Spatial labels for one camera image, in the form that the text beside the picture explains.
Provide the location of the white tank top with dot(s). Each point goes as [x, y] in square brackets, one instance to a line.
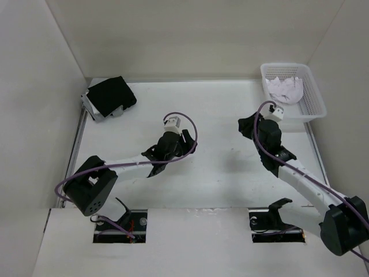
[289, 91]

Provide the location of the white plastic basket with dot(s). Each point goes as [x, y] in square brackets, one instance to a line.
[311, 106]

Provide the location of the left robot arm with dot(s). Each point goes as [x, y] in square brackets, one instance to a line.
[95, 189]

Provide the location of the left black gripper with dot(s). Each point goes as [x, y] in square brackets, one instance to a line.
[187, 142]

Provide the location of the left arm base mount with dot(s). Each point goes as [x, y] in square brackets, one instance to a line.
[134, 222]

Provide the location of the folded black tank top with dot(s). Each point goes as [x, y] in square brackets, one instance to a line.
[111, 93]

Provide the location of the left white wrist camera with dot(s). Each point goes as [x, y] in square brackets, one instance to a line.
[172, 124]

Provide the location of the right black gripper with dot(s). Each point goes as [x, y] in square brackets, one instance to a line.
[245, 126]

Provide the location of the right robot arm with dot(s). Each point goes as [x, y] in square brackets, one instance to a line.
[341, 222]

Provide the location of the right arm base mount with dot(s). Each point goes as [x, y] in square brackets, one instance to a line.
[267, 227]

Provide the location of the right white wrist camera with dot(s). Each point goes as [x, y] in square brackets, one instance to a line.
[276, 113]

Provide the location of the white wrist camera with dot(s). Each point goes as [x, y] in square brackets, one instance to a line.
[276, 113]
[172, 124]

